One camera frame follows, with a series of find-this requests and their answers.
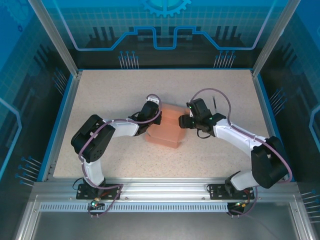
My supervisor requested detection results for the aluminium frame post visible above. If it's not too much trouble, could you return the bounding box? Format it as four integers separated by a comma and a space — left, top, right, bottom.
251, 0, 299, 78
26, 0, 84, 78

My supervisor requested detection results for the aluminium blue side rail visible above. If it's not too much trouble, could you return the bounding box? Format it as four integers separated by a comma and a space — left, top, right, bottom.
41, 71, 84, 182
250, 69, 296, 182

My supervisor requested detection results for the aluminium mounting rail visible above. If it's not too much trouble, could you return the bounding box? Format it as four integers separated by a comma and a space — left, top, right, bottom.
32, 177, 302, 201

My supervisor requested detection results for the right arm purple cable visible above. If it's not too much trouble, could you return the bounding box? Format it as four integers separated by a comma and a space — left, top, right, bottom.
191, 87, 293, 217

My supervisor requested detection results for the orange paper box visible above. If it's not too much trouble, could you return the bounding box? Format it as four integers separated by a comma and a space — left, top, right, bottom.
144, 103, 187, 150

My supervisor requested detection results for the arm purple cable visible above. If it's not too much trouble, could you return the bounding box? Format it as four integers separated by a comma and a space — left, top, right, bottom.
191, 87, 293, 217
78, 93, 163, 218

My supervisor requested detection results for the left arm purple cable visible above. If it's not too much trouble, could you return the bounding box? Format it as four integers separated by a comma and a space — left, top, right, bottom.
78, 93, 163, 218

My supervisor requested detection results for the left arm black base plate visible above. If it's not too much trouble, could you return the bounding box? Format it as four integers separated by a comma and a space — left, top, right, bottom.
76, 183, 123, 201

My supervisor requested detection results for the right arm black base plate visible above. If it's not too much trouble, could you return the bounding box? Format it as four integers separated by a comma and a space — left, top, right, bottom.
208, 183, 256, 201

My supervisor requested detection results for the right gripper thin black cable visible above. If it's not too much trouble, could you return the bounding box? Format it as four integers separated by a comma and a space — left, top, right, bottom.
196, 126, 212, 139

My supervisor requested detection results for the slotted metal cable duct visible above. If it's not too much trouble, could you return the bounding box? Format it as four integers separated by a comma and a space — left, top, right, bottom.
38, 202, 297, 213

